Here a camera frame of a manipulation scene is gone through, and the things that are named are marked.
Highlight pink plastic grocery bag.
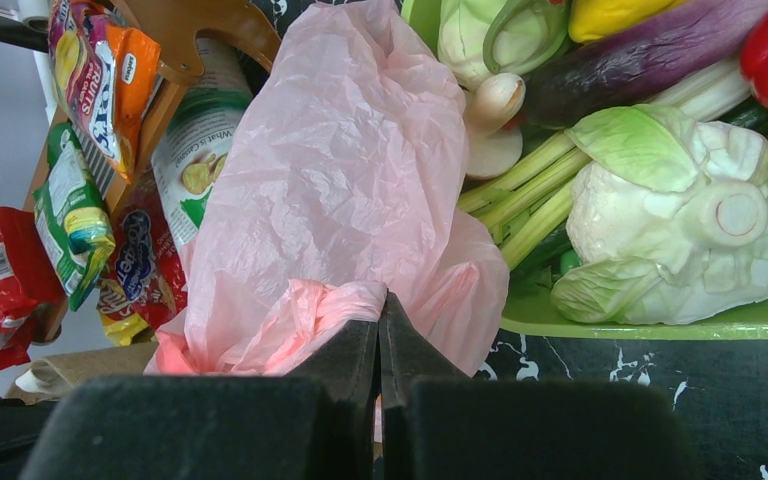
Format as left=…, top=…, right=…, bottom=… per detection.
left=147, top=1, right=509, bottom=375

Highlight white cauliflower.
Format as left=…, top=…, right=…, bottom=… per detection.
left=551, top=104, right=768, bottom=325

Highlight yellow chips bag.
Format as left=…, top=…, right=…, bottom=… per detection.
left=96, top=284, right=149, bottom=346

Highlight green lemon snack bag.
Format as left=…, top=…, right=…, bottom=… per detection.
left=33, top=122, right=115, bottom=311

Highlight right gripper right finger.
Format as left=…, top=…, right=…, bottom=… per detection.
left=379, top=294, right=696, bottom=479

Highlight orange Fox's fruits candy bag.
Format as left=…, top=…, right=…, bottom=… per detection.
left=48, top=0, right=161, bottom=183

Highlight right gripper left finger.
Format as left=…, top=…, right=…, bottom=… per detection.
left=21, top=321, right=378, bottom=479

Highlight wooden rack with glass shelves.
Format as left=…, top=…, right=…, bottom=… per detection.
left=22, top=0, right=283, bottom=220

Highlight purple eggplant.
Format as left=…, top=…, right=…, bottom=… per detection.
left=519, top=0, right=768, bottom=129

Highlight yellow bell pepper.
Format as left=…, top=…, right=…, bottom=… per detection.
left=568, top=0, right=684, bottom=44

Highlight green vegetable tray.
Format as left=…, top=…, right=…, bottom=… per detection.
left=400, top=0, right=768, bottom=342

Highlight green Chuba snack bag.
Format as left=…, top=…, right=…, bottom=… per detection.
left=151, top=38, right=253, bottom=249

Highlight brown burlap tote bag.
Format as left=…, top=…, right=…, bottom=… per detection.
left=4, top=342, right=157, bottom=405

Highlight white mushroom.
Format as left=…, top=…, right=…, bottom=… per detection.
left=464, top=73, right=526, bottom=180

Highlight green celery stalks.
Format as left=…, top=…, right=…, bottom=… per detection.
left=458, top=54, right=751, bottom=270

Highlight green cabbage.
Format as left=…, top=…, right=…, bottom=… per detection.
left=437, top=0, right=570, bottom=91

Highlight red cookie snack bag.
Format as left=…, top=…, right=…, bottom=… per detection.
left=104, top=185, right=187, bottom=329

